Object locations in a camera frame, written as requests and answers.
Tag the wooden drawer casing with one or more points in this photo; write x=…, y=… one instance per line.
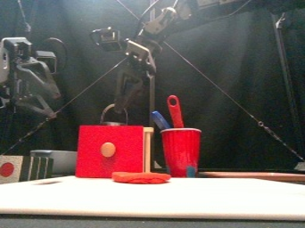
x=148, y=148

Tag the red drawer with wooden knob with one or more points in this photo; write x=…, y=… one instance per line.
x=108, y=151

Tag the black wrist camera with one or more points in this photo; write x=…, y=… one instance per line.
x=108, y=38
x=48, y=61

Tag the black slanted frame pole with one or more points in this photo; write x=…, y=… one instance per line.
x=287, y=83

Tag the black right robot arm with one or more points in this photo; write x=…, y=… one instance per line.
x=161, y=20

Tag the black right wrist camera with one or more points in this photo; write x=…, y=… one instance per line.
x=108, y=38

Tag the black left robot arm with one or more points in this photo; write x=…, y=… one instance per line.
x=5, y=62

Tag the red plastic cup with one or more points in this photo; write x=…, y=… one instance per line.
x=181, y=152

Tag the wooden tray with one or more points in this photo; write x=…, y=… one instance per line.
x=255, y=176

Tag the black vertical frame pole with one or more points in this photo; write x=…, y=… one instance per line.
x=153, y=118

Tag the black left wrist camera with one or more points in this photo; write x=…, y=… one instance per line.
x=48, y=61

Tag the white cutting board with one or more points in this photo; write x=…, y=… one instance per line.
x=159, y=197

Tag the striped block with red dot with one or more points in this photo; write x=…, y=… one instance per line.
x=23, y=168

